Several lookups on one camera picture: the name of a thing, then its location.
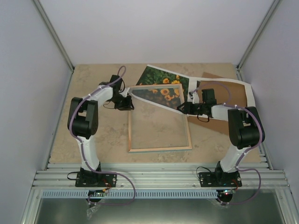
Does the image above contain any purple cable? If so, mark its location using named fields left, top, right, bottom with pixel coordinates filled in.
left=190, top=83, right=266, bottom=206
left=69, top=65, right=136, bottom=206

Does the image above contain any wooden picture frame with glass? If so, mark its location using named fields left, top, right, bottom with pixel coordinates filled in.
left=128, top=84, right=192, bottom=153

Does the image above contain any aluminium corner post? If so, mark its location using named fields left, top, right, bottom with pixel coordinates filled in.
left=236, top=0, right=282, bottom=71
left=32, top=0, right=75, bottom=73

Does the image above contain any aluminium rail platform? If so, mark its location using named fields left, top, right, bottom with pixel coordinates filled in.
left=32, top=162, right=289, bottom=189

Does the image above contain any brown cardboard backing board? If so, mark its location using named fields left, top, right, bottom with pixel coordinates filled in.
left=187, top=79, right=256, bottom=135

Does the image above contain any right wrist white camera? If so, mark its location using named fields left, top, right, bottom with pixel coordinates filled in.
left=187, top=91, right=199, bottom=104

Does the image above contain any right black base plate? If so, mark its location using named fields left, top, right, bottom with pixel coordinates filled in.
left=199, top=171, right=242, bottom=188

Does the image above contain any controller circuit board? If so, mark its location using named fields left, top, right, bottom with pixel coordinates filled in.
left=220, top=189, right=236, bottom=195
left=87, top=189, right=109, bottom=197

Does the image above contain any crumpled clear plastic bag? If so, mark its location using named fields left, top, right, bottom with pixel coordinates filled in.
left=86, top=204, right=100, bottom=220

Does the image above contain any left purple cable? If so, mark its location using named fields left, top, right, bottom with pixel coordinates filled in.
left=69, top=65, right=136, bottom=206

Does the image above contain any wrist white camera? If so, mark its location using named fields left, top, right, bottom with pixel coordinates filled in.
left=187, top=91, right=199, bottom=104
left=120, top=87, right=130, bottom=98

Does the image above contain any left aluminium corner post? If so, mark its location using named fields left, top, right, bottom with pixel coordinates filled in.
left=32, top=0, right=75, bottom=73

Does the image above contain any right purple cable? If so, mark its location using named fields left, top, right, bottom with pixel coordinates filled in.
left=190, top=83, right=266, bottom=206

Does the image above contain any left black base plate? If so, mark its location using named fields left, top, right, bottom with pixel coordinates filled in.
left=75, top=172, right=117, bottom=188

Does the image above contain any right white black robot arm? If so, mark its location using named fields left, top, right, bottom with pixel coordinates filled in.
left=177, top=89, right=265, bottom=187

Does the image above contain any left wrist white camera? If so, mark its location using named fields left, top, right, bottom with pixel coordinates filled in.
left=120, top=87, right=130, bottom=98

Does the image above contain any right controller circuit board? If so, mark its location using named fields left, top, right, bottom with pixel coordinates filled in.
left=220, top=189, right=236, bottom=195

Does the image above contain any grey slotted cable duct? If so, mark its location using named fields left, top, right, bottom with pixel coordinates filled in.
left=42, top=189, right=218, bottom=199

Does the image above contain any left controller circuit board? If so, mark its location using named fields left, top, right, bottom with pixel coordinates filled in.
left=87, top=189, right=109, bottom=197

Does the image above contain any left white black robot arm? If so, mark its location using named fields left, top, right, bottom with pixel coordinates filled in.
left=67, top=75, right=134, bottom=186

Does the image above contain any sunflower photo print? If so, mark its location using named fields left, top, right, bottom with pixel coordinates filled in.
left=130, top=65, right=190, bottom=114

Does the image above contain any right aluminium corner post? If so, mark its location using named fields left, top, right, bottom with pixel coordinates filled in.
left=236, top=0, right=282, bottom=71

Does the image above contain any white paper mat border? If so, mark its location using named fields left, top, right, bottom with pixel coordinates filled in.
left=181, top=76, right=256, bottom=116

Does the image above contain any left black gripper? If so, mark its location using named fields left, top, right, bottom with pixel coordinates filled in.
left=109, top=94, right=134, bottom=111

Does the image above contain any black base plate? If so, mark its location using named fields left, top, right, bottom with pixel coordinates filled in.
left=199, top=171, right=242, bottom=188
left=75, top=172, right=117, bottom=188

